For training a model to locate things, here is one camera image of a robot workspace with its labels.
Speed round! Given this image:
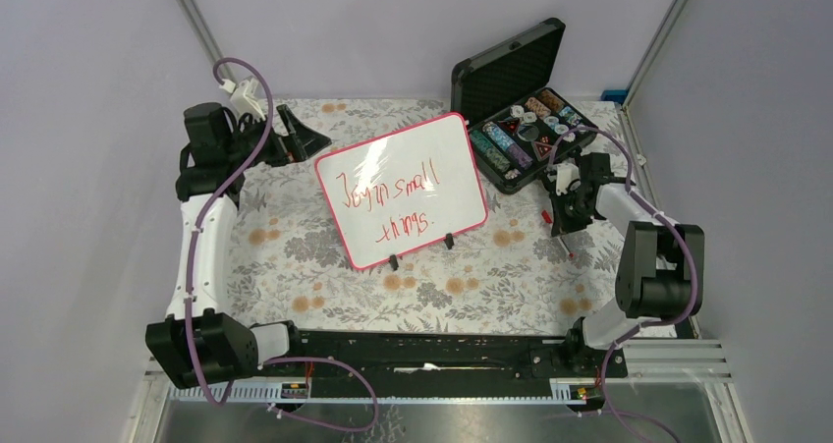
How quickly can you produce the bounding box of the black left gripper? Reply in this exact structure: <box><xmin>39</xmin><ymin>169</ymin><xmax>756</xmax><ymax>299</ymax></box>
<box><xmin>225</xmin><ymin>103</ymin><xmax>330</xmax><ymax>170</ymax></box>

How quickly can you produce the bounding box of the pink framed whiteboard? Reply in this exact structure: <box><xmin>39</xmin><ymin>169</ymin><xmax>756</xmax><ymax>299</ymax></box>
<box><xmin>314</xmin><ymin>112</ymin><xmax>488</xmax><ymax>270</ymax></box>

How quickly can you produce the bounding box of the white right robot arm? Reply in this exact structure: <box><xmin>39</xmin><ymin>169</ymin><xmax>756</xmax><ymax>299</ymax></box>
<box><xmin>542</xmin><ymin>153</ymin><xmax>705</xmax><ymax>376</ymax></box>

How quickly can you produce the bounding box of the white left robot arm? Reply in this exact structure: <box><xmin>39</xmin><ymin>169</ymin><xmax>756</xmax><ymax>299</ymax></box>
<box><xmin>145</xmin><ymin>102</ymin><xmax>332</xmax><ymax>389</ymax></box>

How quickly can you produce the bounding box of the black poker chip case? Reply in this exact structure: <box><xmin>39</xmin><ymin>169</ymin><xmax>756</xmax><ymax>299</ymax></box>
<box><xmin>451</xmin><ymin>18</ymin><xmax>596</xmax><ymax>194</ymax></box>

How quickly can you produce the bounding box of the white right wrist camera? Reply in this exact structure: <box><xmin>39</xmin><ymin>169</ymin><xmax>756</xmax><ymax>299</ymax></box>
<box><xmin>551</xmin><ymin>163</ymin><xmax>581</xmax><ymax>196</ymax></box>

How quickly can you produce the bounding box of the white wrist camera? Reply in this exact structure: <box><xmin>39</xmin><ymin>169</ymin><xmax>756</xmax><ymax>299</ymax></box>
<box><xmin>220</xmin><ymin>77</ymin><xmax>268</xmax><ymax>122</ymax></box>
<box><xmin>551</xmin><ymin>163</ymin><xmax>581</xmax><ymax>196</ymax></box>

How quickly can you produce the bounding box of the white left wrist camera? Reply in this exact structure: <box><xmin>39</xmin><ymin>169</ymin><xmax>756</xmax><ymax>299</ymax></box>
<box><xmin>220</xmin><ymin>77</ymin><xmax>268</xmax><ymax>122</ymax></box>

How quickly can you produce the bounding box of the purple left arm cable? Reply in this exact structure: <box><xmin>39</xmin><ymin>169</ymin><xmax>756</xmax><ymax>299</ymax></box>
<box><xmin>184</xmin><ymin>57</ymin><xmax>379</xmax><ymax>433</ymax></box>

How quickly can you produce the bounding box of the blue object behind frame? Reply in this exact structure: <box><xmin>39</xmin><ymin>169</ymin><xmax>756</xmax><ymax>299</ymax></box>
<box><xmin>600</xmin><ymin>89</ymin><xmax>629</xmax><ymax>105</ymax></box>

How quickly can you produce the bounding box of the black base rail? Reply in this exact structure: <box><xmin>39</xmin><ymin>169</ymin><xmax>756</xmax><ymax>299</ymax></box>
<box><xmin>255</xmin><ymin>330</ymin><xmax>628</xmax><ymax>397</ymax></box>

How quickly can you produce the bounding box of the white cable duct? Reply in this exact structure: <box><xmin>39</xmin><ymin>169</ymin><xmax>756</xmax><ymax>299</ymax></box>
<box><xmin>169</xmin><ymin>379</ymin><xmax>587</xmax><ymax>407</ymax></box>

